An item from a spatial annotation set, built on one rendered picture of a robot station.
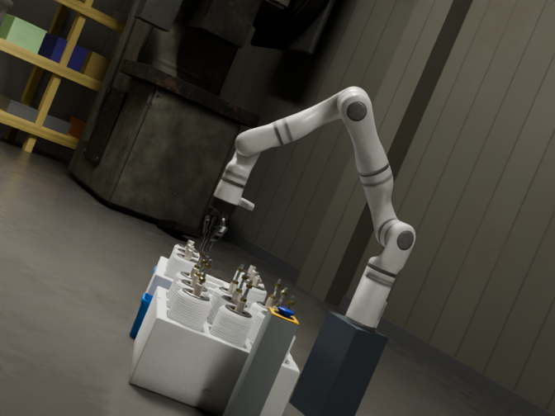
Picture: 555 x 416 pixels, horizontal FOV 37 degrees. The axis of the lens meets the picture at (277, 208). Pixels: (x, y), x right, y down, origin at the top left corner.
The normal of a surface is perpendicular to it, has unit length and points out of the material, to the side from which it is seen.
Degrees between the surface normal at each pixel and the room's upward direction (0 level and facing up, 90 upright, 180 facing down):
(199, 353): 90
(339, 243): 90
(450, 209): 90
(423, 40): 90
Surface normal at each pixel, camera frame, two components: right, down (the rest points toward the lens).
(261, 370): 0.14, 0.11
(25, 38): 0.61, 0.29
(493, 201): -0.73, -0.29
